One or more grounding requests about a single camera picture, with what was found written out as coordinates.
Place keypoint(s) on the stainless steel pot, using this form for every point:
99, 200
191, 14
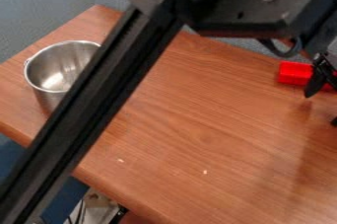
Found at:
53, 68

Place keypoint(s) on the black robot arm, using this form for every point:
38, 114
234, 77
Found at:
305, 22

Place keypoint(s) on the red rectangular block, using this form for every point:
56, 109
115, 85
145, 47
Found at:
294, 74

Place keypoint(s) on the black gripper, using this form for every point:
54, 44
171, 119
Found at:
323, 74

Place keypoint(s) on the metal table leg bracket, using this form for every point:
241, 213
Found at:
96, 209

